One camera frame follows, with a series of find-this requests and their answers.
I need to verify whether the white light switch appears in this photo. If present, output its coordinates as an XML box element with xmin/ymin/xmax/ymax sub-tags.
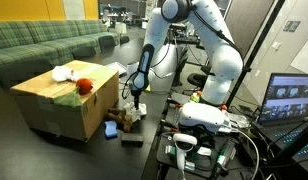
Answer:
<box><xmin>270</xmin><ymin>41</ymin><xmax>282</xmax><ymax>52</ymax></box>

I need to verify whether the green handled tool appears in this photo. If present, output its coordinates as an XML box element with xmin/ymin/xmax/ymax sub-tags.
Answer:
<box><xmin>212</xmin><ymin>146</ymin><xmax>229</xmax><ymax>178</ymax></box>

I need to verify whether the clear plastic bag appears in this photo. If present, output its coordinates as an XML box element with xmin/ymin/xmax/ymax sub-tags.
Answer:
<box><xmin>227</xmin><ymin>111</ymin><xmax>250</xmax><ymax>129</ymax></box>

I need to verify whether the small yellow green bottle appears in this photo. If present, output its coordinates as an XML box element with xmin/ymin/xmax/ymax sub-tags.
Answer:
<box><xmin>189</xmin><ymin>90</ymin><xmax>202</xmax><ymax>104</ymax></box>

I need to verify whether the white VR headset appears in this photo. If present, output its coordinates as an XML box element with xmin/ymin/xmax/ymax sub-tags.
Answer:
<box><xmin>177</xmin><ymin>101</ymin><xmax>228</xmax><ymax>134</ymax></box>

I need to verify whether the black office chair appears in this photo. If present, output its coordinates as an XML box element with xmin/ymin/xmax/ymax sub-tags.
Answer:
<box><xmin>187</xmin><ymin>72</ymin><xmax>208</xmax><ymax>90</ymax></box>

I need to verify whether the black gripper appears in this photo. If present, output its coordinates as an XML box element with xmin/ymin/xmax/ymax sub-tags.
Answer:
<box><xmin>131</xmin><ymin>85</ymin><xmax>144</xmax><ymax>110</ymax></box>

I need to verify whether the white VR controller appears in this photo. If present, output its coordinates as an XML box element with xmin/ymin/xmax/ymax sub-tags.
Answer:
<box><xmin>172</xmin><ymin>133</ymin><xmax>198</xmax><ymax>173</ymax></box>

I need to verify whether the white cable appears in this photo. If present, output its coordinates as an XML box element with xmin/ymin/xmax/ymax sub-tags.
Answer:
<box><xmin>227</xmin><ymin>128</ymin><xmax>261</xmax><ymax>180</ymax></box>

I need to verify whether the dark wall sign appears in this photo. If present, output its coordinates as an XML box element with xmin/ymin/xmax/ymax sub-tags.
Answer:
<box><xmin>282</xmin><ymin>20</ymin><xmax>301</xmax><ymax>33</ymax></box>

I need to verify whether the dark grey eraser block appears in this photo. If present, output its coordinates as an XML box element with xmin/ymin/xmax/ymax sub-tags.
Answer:
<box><xmin>121</xmin><ymin>133</ymin><xmax>144</xmax><ymax>146</ymax></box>

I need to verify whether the black equipment cart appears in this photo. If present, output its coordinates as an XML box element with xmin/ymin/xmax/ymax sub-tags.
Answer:
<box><xmin>155</xmin><ymin>96</ymin><xmax>258</xmax><ymax>180</ymax></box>

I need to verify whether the white cloth towel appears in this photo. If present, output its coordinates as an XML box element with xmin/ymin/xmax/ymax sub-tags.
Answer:
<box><xmin>123</xmin><ymin>101</ymin><xmax>148</xmax><ymax>123</ymax></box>

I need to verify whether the black open laptop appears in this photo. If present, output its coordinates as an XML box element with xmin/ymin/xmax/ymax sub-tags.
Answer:
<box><xmin>250</xmin><ymin>73</ymin><xmax>308</xmax><ymax>168</ymax></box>

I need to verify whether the green plaid sofa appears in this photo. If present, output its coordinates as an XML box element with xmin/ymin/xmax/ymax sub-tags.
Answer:
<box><xmin>0</xmin><ymin>19</ymin><xmax>122</xmax><ymax>91</ymax></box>

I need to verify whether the blue wavy sponge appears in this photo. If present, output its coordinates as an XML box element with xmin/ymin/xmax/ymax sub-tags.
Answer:
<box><xmin>104</xmin><ymin>120</ymin><xmax>119</xmax><ymax>139</ymax></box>

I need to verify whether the large cardboard box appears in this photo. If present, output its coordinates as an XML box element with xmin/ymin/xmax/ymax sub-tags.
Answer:
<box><xmin>9</xmin><ymin>59</ymin><xmax>120</xmax><ymax>143</ymax></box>

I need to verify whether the white tablet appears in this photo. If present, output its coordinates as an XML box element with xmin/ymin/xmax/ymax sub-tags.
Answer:
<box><xmin>105</xmin><ymin>61</ymin><xmax>128</xmax><ymax>76</ymax></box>

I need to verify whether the white bag orange print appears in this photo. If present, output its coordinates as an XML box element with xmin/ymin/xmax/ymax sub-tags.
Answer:
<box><xmin>51</xmin><ymin>65</ymin><xmax>78</xmax><ymax>83</ymax></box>

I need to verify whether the black diagonal pole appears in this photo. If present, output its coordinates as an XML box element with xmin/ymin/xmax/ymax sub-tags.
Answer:
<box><xmin>225</xmin><ymin>0</ymin><xmax>286</xmax><ymax>108</ymax></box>

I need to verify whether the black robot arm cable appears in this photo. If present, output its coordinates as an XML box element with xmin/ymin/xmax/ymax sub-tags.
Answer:
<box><xmin>188</xmin><ymin>3</ymin><xmax>246</xmax><ymax>68</ymax></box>

